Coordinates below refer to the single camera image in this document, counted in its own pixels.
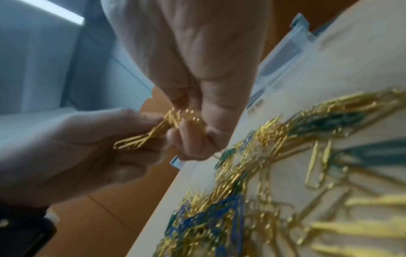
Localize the person's left hand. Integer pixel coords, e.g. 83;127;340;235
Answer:
0;108;172;208

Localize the person's right hand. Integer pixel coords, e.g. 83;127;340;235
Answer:
101;0;274;161

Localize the bunch of gold paper clips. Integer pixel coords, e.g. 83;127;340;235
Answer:
113;107;208;151

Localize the pile of mixed paper clips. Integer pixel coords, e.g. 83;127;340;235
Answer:
152;86;406;257

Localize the black left wristband with tags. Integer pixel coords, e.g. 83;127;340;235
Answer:
0;204;60;257

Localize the white ceiling light panel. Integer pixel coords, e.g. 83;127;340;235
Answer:
19;0;86;25

